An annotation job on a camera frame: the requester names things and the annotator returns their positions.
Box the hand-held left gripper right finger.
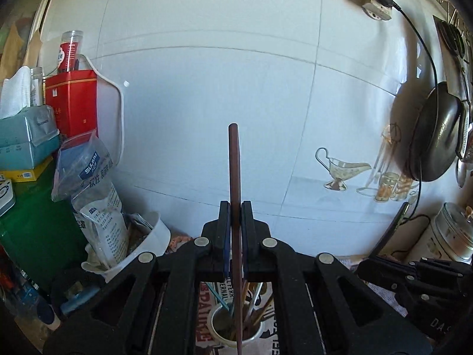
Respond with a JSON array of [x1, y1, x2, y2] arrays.
[[241, 200, 434, 355]]

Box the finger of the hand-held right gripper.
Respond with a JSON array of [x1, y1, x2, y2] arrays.
[[369, 202, 410, 259], [357, 257, 465, 303]]

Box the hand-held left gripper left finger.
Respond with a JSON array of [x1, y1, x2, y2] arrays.
[[43, 200, 232, 355]]

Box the teal chopstick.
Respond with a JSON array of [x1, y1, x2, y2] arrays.
[[206, 282, 233, 320]]

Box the group of mixed chopsticks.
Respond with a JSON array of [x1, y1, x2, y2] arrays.
[[242, 281, 276, 341]]

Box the dark brown wooden chopstick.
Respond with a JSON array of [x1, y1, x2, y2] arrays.
[[228, 123, 245, 355]]

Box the white ribbed ceramic cup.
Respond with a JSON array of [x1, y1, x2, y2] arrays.
[[206, 296, 276, 349]]

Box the newspaper print tablecloth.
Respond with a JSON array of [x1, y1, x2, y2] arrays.
[[163, 235, 407, 355]]

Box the white rice cooker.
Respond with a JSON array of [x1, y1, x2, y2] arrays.
[[404, 201, 473, 267]]

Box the white plastic bowl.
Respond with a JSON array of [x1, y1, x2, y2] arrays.
[[80, 211, 171, 282]]

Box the steel ladle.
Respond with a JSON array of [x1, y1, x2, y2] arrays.
[[456, 126, 473, 189]]

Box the black wok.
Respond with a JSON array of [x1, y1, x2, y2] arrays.
[[406, 81, 467, 183]]

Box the white printed pouch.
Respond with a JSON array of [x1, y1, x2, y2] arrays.
[[71, 177, 131, 271]]

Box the blue plastic container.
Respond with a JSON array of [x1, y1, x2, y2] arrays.
[[59, 283, 108, 317]]

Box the clear bag with blue contents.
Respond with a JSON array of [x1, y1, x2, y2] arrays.
[[51, 129, 114, 203]]

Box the clear plastic cutting board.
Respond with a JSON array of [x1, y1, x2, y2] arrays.
[[76, 53, 125, 172]]

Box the green box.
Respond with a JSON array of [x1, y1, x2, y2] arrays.
[[0, 170, 97, 294]]

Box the white blue bottle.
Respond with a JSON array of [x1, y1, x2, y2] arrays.
[[20, 285, 61, 331]]

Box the yellow flat box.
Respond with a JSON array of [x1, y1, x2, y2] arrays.
[[0, 155, 55, 183]]

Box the red tin box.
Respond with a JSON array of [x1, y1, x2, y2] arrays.
[[43, 69, 99, 140]]

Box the small white tin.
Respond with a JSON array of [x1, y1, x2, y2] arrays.
[[0, 178, 16, 217]]

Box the teal tissue pack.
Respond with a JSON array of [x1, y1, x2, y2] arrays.
[[0, 65, 61, 172]]

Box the clear glass jar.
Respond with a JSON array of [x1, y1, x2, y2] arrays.
[[30, 67, 46, 108]]

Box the clear tube red label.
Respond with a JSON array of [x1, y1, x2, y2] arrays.
[[56, 30, 84, 75]]

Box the black power cable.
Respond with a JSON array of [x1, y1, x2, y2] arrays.
[[372, 0, 442, 230]]

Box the black handled scissors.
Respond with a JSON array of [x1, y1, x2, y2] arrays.
[[440, 21, 467, 60]]

